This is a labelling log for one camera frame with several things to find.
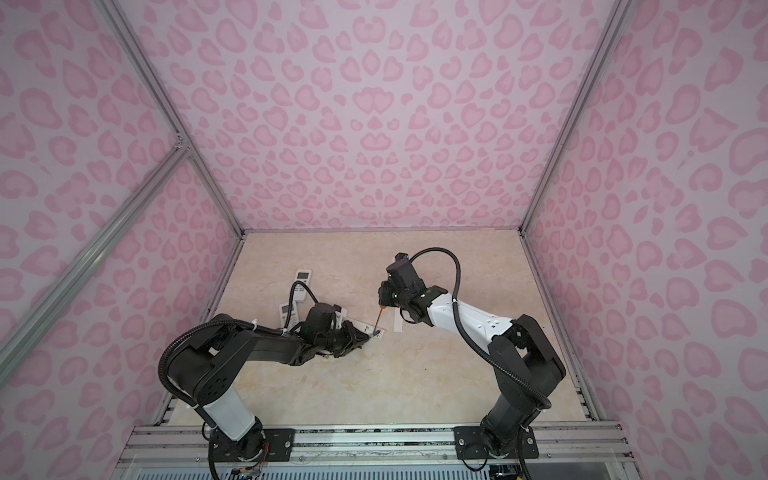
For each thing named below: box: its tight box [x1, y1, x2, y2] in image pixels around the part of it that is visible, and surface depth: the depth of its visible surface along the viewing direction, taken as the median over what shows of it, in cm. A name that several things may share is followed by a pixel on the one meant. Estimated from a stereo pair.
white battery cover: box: [393, 308, 403, 333], surface depth 97 cm
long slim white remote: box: [348, 319, 385, 339], surface depth 93 cm
